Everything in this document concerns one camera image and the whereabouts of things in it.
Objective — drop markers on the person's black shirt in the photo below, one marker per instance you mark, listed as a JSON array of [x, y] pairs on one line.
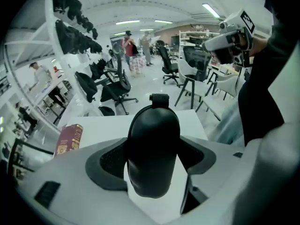
[[262, 90]]

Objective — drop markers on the black high-back office chair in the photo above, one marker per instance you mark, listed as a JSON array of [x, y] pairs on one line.
[[168, 65]]

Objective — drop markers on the black wide-back office chair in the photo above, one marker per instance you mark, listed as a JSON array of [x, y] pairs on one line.
[[195, 57]]

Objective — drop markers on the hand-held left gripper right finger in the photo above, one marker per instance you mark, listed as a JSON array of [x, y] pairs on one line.
[[234, 184]]

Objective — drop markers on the person's right forearm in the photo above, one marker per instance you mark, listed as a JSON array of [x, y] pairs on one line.
[[260, 47]]

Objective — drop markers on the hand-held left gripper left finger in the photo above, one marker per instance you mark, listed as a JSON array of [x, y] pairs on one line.
[[77, 196]]

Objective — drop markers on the white metal shelving rack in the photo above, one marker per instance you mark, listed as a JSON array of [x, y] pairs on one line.
[[63, 62]]

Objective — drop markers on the person's grey trousers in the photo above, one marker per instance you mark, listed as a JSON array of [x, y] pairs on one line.
[[229, 125]]

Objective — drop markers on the table with checkered cloth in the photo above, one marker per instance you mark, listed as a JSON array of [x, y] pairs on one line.
[[137, 64]]

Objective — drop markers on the white storage shelving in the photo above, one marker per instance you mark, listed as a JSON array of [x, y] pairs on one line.
[[197, 37]]

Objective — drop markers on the ceiling light panel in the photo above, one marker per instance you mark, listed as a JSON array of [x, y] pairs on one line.
[[163, 21], [211, 10], [127, 22]]

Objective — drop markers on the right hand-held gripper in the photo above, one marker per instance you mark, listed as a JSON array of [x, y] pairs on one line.
[[243, 22]]

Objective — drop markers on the dark red book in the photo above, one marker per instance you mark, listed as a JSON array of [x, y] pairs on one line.
[[69, 140]]

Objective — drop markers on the grey shell chair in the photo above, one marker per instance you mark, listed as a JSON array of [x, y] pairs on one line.
[[220, 95], [187, 78]]

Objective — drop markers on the black mesh office chair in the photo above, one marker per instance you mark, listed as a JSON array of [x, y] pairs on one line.
[[118, 88]]

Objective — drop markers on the white square table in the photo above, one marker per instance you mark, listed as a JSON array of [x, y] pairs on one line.
[[105, 128]]

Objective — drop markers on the person's right hand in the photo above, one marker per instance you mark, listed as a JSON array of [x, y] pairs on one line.
[[243, 40]]

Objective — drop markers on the black metal frame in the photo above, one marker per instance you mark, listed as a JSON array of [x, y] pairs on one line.
[[21, 153]]

